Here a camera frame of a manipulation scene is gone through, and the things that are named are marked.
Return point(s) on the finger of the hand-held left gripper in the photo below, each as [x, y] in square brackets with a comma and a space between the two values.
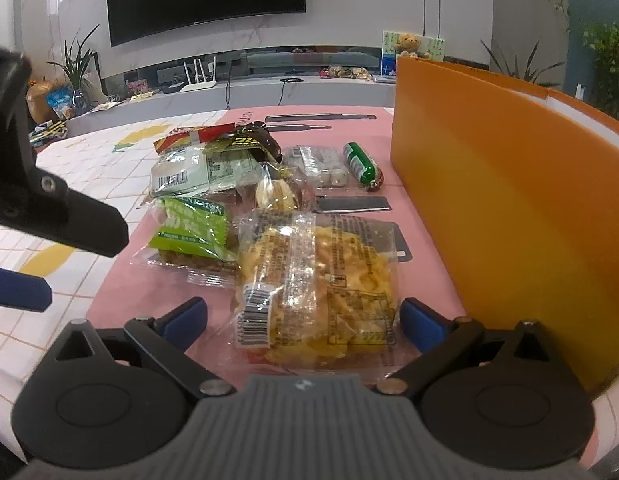
[94, 227]
[19, 289]

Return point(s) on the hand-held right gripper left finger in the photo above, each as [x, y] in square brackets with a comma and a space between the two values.
[185, 321]

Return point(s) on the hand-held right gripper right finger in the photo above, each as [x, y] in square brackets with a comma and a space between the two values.
[422, 325]

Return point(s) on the clear yellow crisps packet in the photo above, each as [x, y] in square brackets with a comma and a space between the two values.
[314, 285]

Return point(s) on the red yellow snack packet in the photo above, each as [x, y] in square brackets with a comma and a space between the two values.
[182, 139]

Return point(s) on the orange cardboard box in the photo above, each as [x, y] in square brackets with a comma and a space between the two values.
[514, 185]

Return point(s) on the clear packet green yellow items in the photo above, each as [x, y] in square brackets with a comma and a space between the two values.
[254, 142]

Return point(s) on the pink placemat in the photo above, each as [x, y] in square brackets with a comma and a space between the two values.
[139, 300]

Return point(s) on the lemon print checked tablecloth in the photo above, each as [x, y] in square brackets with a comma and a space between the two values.
[89, 160]

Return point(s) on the green label cake packet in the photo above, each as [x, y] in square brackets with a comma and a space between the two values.
[189, 230]

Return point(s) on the white green snack packet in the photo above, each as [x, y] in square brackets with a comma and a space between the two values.
[187, 170]

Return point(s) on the blue snack bag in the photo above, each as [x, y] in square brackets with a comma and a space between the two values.
[59, 102]

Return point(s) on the brown cake clear packet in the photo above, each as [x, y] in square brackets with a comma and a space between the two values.
[229, 194]

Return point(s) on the brown round bag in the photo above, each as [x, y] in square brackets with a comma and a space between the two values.
[36, 100]

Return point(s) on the small clear biscuit packet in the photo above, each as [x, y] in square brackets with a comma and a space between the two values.
[277, 192]

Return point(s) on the long-leaf potted plant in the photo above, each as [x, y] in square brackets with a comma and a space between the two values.
[76, 67]

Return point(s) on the green wrapped sausage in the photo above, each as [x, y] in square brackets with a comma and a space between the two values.
[360, 164]

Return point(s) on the white router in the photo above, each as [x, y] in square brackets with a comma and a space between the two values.
[199, 86]

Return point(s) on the clear packet of round sweets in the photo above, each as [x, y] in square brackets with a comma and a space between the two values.
[319, 165]

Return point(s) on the grey television console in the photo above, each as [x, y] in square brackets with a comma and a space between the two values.
[314, 92]

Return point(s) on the pile of wrapped sweets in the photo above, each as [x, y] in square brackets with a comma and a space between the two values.
[347, 72]

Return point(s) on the spiky green plant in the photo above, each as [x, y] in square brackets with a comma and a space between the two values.
[519, 72]

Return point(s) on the teddy bear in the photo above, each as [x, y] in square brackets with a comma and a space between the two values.
[409, 42]

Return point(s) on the bushy green plant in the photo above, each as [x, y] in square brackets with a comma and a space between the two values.
[607, 60]

